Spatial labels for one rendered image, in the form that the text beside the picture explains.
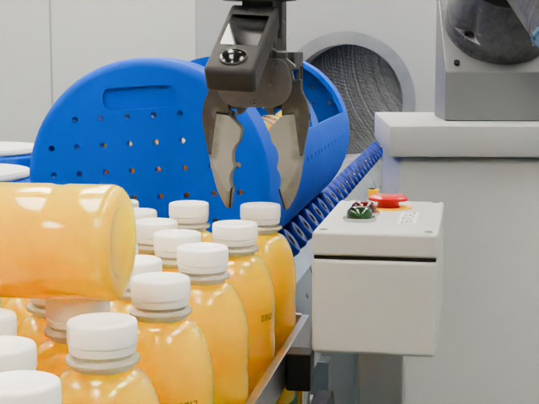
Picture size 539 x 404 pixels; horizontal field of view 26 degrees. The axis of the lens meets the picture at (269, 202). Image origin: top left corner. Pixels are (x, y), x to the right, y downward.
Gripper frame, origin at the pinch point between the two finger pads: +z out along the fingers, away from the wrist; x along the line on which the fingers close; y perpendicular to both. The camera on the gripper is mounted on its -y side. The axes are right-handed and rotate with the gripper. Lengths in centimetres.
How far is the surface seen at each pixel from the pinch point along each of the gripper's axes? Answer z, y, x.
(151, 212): 0.8, -7.0, 8.5
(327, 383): 52, 114, 7
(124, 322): 0.5, -49.8, -2.0
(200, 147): -3.1, 17.7, 9.6
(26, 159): 9, 121, 71
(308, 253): 18, 70, 5
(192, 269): 2.1, -26.5, -0.1
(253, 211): 1.2, -2.0, -0.1
